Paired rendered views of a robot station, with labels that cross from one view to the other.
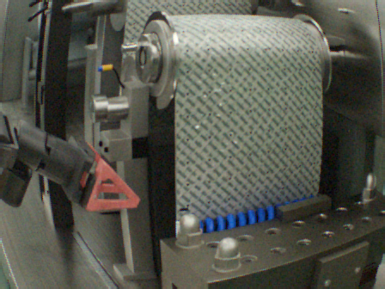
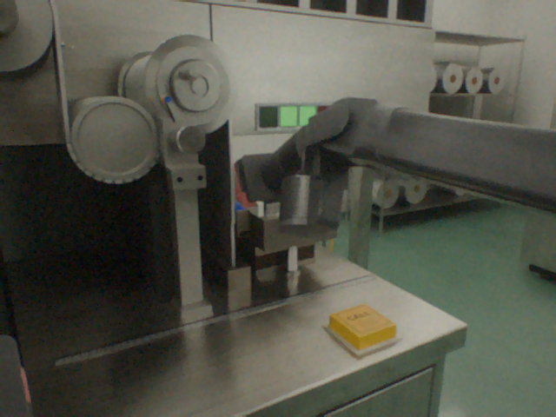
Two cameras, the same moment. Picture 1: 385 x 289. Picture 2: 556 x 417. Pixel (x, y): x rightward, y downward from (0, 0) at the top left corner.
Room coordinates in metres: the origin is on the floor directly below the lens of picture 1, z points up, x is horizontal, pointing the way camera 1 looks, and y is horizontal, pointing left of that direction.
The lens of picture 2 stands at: (0.95, 0.71, 1.23)
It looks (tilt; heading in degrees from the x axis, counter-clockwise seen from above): 15 degrees down; 264
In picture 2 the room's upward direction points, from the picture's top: straight up
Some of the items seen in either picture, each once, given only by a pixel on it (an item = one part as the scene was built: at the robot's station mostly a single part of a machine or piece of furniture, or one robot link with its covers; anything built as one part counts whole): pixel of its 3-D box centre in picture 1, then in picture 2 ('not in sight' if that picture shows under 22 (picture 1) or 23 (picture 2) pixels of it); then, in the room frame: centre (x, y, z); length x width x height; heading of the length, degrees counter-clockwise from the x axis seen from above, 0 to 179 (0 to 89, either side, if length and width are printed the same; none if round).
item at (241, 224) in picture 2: not in sight; (221, 208); (0.97, -0.10, 1.01); 0.23 x 0.03 x 0.05; 112
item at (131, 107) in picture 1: (124, 191); (186, 219); (1.02, 0.10, 1.05); 0.06 x 0.05 x 0.31; 112
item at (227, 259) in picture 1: (228, 253); not in sight; (0.79, -0.04, 1.05); 0.04 x 0.04 x 0.04
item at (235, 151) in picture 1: (259, 156); (208, 162); (0.99, -0.09, 1.11); 0.23 x 0.01 x 0.18; 112
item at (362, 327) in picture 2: not in sight; (361, 326); (0.77, 0.20, 0.91); 0.07 x 0.07 x 0.02; 22
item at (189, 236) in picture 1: (189, 229); (270, 201); (0.88, 0.00, 1.05); 0.04 x 0.04 x 0.04
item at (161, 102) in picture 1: (158, 56); (193, 86); (1.00, 0.05, 1.25); 0.15 x 0.01 x 0.15; 22
